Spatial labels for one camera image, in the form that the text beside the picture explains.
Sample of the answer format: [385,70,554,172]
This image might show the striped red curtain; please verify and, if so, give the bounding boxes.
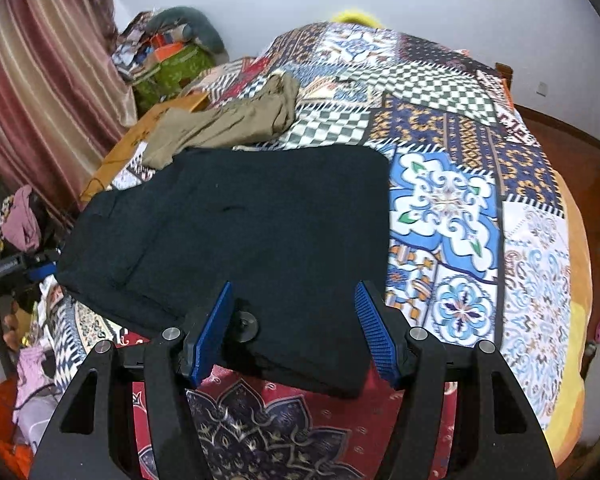
[0,0,139,222]

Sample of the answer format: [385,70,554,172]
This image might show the pile of printed papers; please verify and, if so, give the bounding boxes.
[114,10,157,82]

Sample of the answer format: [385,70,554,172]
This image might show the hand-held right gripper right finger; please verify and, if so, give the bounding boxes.
[354,280,558,480]

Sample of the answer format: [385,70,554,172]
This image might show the yellow round object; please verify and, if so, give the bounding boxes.
[329,7,382,27]

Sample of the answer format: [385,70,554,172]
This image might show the wooden bedpost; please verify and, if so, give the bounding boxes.
[495,62,515,107]

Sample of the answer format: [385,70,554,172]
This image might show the olive green pants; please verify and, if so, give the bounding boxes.
[142,72,301,169]

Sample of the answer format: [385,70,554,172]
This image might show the black pants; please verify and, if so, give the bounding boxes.
[55,146,392,399]

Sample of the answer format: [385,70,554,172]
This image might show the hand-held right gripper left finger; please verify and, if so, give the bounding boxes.
[30,280,261,480]

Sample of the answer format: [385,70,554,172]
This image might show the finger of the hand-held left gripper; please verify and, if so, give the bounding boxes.
[28,252,61,282]

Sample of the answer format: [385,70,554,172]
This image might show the orange box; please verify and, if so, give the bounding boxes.
[151,42,184,62]

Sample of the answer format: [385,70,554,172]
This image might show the green patterned box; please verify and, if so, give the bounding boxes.
[131,44,217,117]

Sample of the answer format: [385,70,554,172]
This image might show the mauve cloth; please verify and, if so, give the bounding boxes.
[0,185,42,252]

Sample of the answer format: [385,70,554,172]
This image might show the wooden bedside table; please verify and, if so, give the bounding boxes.
[79,91,211,204]

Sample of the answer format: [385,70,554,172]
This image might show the patchwork printed blanket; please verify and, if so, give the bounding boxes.
[39,21,595,480]

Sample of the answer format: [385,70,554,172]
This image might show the pink striped cloth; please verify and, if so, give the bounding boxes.
[12,347,58,438]

